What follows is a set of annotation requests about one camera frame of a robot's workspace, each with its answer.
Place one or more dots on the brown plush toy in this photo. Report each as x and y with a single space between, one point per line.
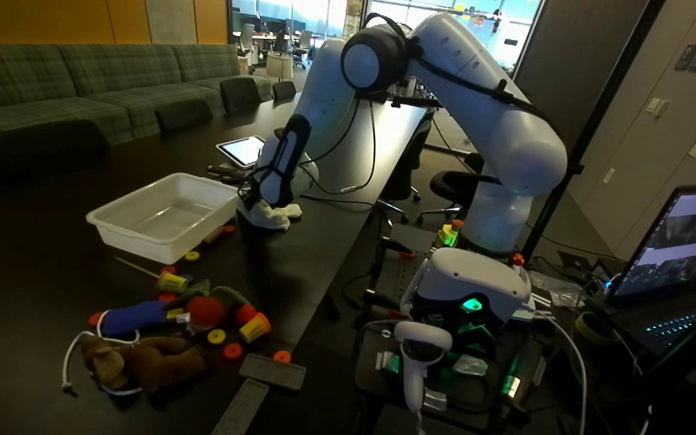
156 362

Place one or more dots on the black electronics box green lights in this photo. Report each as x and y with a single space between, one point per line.
477 377

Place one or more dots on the white terry towel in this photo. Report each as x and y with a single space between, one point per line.
275 216

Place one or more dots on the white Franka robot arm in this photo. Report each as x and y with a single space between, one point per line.
518 136

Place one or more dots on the blue plush toy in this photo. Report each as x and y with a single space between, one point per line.
132 318

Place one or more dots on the green plaid sofa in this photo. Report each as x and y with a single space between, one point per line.
82 80

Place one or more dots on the small orange disc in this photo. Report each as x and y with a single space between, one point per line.
280 355

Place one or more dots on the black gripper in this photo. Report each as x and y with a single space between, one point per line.
252 187

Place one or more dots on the long dark grey bar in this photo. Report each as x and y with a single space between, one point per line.
240 409

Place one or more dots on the black office chair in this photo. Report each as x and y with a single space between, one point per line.
240 95
283 90
41 150
182 115

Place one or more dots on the black diagonal pole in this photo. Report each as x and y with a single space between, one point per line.
604 104

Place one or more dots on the white wall switch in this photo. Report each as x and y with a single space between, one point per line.
658 107

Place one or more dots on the small yellow green bottle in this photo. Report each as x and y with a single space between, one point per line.
447 234

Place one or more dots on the open black laptop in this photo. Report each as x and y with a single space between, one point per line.
686 243

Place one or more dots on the small red disc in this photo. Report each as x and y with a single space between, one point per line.
232 350

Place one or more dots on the yellow cylinder block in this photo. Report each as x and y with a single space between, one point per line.
254 326

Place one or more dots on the small red round block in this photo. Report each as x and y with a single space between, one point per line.
245 313

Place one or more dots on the black round stool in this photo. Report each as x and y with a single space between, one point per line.
449 187

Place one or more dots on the grey rectangular block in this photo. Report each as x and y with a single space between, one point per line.
271 372

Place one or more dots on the white plastic storage box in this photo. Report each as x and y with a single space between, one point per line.
162 217

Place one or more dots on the yellow green spool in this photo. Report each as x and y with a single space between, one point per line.
173 280

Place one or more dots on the tablet with lit screen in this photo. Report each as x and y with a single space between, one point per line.
240 150

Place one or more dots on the white VR headset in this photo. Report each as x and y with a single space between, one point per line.
472 278

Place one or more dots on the red plush ball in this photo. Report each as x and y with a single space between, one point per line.
207 313

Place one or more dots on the white VR controller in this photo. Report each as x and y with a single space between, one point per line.
418 347

